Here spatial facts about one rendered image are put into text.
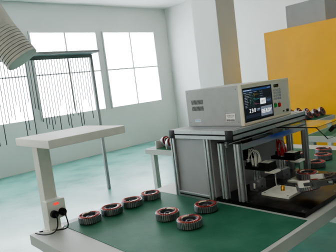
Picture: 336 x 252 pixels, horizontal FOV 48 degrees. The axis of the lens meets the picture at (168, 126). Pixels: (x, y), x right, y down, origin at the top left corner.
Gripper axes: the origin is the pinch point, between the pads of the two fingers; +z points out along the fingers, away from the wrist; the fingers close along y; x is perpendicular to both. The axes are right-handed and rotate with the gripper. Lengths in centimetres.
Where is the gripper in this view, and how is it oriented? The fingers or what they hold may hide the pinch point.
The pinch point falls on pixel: (308, 181)
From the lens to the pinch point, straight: 189.0
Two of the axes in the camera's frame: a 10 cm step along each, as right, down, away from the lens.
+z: -6.3, 2.1, 7.5
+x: -2.6, -9.6, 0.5
